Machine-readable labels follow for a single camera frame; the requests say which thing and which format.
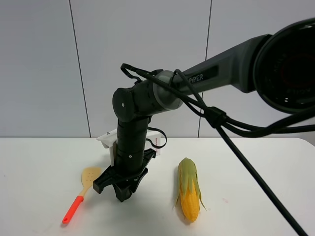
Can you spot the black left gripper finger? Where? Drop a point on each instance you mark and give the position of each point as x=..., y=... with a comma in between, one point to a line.
x=132, y=188

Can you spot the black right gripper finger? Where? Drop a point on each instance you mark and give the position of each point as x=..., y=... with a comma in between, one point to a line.
x=122, y=192

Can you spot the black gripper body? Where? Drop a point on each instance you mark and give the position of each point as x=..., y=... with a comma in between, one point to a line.
x=112, y=176

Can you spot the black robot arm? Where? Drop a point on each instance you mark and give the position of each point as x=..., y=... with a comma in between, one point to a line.
x=280, y=67

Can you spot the white cardboard box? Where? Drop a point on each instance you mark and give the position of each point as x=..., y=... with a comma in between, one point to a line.
x=155, y=137

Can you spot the corn cob with green husk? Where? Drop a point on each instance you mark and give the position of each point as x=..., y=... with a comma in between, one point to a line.
x=188, y=190

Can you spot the yellow spatula with orange handle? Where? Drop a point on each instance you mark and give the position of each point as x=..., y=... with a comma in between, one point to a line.
x=87, y=177

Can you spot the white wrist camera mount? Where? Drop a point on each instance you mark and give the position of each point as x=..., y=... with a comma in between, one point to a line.
x=109, y=141

